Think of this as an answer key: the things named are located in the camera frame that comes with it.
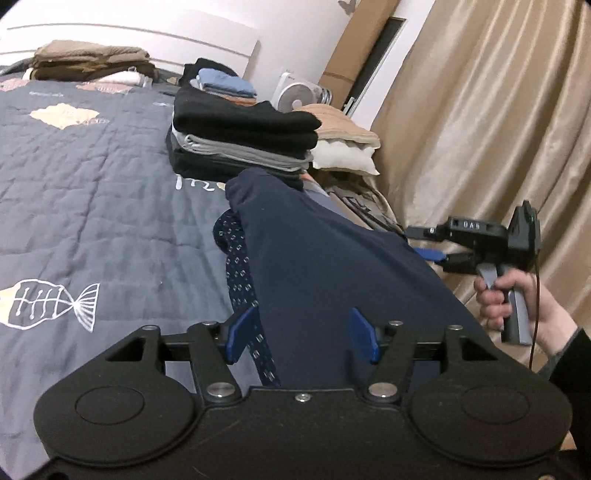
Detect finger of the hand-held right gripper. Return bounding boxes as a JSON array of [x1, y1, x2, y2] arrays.
[[413, 249, 476, 275], [405, 222, 453, 241]]

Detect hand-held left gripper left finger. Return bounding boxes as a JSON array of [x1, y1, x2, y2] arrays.
[[99, 305, 260, 406]]

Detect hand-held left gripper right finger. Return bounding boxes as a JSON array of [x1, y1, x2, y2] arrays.
[[348, 307, 503, 404]]

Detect navy blue shirt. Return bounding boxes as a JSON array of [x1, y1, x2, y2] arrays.
[[225, 167, 507, 391]]

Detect person's right forearm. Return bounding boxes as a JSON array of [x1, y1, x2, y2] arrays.
[[536, 325, 591, 418]]

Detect folded clothes stack black top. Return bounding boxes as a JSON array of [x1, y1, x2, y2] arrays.
[[165, 85, 322, 186]]

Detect folded clothes stack blue top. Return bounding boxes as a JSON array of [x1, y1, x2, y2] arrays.
[[177, 57, 258, 101]]

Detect person's right hand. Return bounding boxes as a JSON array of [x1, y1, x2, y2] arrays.
[[475, 272, 579, 357]]

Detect navy diamond-dotted cloth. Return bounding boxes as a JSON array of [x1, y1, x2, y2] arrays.
[[212, 208, 284, 388]]

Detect beige printed bag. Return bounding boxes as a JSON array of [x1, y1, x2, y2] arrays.
[[318, 182, 408, 237]]

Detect white pillow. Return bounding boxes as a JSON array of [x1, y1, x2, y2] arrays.
[[311, 138, 380, 177], [23, 68, 140, 87]]

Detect beige curtain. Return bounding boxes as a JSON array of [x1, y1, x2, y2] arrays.
[[368, 0, 591, 370]]

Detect peach cushion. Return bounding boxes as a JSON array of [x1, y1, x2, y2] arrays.
[[294, 103, 382, 149]]

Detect dark framed panel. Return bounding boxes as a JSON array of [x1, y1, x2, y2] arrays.
[[343, 16, 408, 117]]

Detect white fan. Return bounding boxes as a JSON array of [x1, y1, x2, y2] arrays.
[[271, 71, 332, 114]]

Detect grey-blue printed quilt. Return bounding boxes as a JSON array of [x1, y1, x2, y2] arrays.
[[0, 74, 242, 462]]

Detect folded brown blankets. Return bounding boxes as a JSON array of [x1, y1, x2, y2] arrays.
[[33, 39, 158, 82]]

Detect white headboard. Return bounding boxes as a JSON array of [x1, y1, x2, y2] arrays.
[[0, 21, 262, 81]]

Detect thin dark cable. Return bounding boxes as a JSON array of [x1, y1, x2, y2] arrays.
[[527, 210, 544, 371]]

